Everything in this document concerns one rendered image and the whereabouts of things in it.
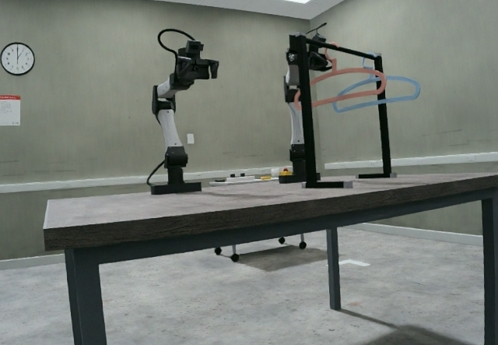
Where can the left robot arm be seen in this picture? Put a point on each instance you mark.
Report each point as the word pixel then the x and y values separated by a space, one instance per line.
pixel 297 144

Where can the light blue plastic hanger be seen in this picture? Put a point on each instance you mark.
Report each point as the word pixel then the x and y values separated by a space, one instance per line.
pixel 372 79

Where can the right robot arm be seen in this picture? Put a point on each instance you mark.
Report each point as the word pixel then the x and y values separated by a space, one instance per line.
pixel 165 109

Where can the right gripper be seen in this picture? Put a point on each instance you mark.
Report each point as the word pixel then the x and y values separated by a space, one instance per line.
pixel 193 62

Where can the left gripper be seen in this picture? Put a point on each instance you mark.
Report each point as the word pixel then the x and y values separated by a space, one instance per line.
pixel 320 59

